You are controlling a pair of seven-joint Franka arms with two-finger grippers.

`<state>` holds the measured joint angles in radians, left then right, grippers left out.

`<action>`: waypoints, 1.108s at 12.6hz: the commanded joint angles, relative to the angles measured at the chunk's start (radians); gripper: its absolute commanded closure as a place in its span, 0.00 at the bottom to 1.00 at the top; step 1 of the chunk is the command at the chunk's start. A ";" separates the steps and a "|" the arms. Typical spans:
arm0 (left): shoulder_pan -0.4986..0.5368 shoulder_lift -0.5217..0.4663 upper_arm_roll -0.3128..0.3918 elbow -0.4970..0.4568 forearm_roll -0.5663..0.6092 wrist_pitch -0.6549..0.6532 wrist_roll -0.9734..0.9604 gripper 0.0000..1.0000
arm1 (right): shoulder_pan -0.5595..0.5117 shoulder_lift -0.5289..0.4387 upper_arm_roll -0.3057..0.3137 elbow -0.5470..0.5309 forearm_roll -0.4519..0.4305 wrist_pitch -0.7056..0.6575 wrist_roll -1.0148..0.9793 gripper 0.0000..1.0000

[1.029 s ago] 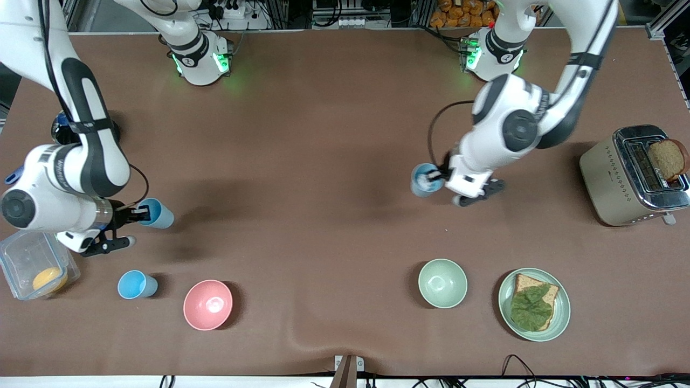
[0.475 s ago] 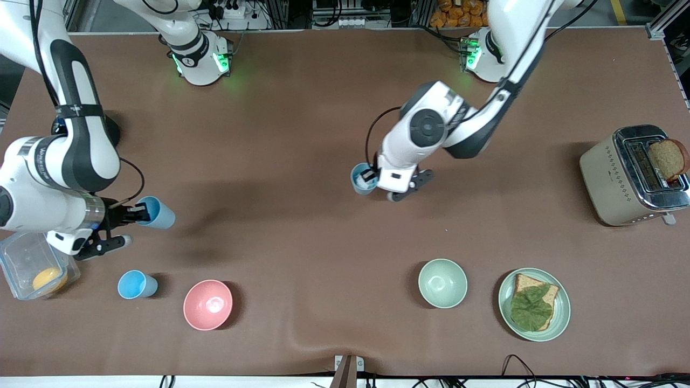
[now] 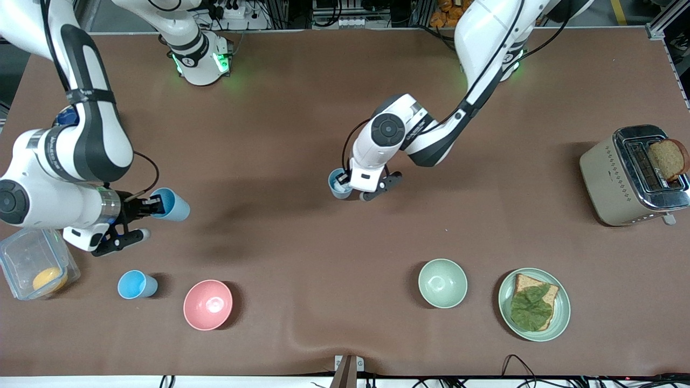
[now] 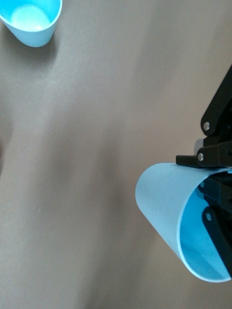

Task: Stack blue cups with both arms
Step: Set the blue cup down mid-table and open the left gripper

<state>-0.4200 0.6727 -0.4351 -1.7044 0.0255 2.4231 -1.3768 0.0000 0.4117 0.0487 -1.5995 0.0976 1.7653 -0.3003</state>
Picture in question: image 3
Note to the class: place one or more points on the brown table mat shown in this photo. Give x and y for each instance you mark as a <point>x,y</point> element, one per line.
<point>323,258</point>

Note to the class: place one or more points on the brown bread slice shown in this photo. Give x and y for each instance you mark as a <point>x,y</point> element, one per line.
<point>551,293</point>

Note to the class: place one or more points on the beige and chrome toaster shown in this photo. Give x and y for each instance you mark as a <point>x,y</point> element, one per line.
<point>609,183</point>

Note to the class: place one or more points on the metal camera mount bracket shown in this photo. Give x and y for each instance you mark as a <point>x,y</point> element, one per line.
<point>347,372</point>

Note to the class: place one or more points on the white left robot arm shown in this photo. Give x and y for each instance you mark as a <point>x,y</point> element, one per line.
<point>485,48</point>

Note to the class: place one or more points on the small dark blue object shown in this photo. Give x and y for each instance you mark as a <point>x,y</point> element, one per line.
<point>66,116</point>

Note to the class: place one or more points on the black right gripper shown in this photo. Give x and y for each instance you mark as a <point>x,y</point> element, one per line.
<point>131,208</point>

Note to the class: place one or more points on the white lumps in cup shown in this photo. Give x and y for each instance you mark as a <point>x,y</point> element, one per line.
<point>338,187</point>

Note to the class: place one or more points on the pale green bowl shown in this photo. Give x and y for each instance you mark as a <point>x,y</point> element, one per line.
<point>442,283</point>

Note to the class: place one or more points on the pale green plate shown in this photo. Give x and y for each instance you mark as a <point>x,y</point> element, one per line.
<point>560,310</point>

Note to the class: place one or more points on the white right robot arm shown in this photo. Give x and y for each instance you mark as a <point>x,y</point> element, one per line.
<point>86,145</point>

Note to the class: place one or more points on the clear plastic storage container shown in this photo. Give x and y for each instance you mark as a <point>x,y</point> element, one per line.
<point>27,264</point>

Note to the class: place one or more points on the bag of orange snacks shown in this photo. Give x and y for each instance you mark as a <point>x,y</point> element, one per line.
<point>443,13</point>

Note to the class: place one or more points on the green lettuce leaf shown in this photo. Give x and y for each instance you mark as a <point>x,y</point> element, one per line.
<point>531,308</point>

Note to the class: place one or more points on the pink bowl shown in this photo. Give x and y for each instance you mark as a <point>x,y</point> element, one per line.
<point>207,305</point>

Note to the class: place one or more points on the orange round food item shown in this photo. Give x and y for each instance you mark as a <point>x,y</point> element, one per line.
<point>48,278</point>

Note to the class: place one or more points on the light blue plastic cup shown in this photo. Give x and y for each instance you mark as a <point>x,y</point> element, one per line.
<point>133,284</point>
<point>178,207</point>

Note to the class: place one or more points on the grey-blue plastic cup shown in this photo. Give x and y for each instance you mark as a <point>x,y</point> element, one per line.
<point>334,188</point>

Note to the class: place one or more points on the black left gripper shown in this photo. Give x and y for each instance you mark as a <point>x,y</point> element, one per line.
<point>345,177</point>

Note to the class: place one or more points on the dark brown toast slice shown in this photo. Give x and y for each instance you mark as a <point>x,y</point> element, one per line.
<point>668,159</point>

